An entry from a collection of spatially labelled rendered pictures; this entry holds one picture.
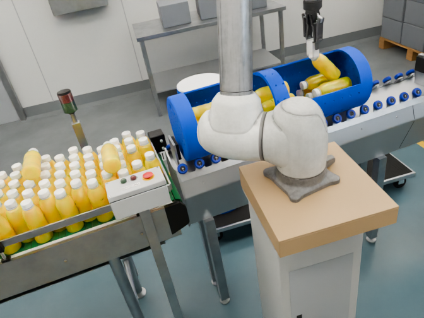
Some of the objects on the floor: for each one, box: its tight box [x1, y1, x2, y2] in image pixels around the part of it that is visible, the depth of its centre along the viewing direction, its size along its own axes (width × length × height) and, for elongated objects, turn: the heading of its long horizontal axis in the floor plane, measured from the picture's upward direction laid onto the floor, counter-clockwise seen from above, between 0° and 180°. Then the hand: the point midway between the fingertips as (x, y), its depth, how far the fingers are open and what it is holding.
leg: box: [198, 220, 217, 286], centre depth 208 cm, size 6×6×63 cm
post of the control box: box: [139, 209, 184, 318], centre depth 163 cm, size 4×4×100 cm
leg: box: [203, 217, 230, 304], centre depth 197 cm, size 6×6×63 cm
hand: (312, 48), depth 163 cm, fingers closed on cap, 4 cm apart
